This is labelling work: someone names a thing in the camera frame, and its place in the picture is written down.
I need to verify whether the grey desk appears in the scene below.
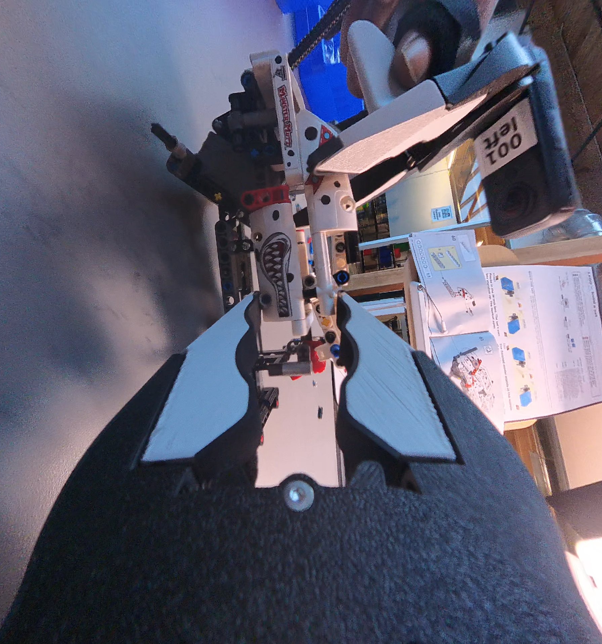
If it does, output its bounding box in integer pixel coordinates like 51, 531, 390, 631
0, 0, 362, 644

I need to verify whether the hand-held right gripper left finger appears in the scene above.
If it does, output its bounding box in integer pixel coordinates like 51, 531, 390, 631
140, 292, 266, 466

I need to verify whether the black ribbed flexible rod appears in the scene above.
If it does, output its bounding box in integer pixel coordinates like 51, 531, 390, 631
286, 0, 354, 71

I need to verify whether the person's left hand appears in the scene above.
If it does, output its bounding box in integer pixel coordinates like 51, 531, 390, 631
342, 0, 503, 91

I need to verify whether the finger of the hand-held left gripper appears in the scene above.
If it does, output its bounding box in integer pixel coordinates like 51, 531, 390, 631
316, 83, 493, 202

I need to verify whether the white beam with red label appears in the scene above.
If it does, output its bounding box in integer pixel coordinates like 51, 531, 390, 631
271, 56, 304, 180

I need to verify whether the white sheet with blue pictures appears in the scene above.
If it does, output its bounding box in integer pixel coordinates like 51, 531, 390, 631
482, 264, 602, 421

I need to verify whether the blue plastic bin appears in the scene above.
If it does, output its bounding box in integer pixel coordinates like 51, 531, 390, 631
276, 0, 367, 123

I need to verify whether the white toy truck chassis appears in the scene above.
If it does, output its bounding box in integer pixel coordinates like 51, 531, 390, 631
150, 51, 362, 403

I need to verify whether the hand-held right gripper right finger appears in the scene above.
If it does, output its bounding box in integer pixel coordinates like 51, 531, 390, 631
337, 292, 459, 466

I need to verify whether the white spotted toy brick assembly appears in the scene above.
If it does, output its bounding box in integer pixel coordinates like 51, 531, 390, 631
303, 121, 360, 242

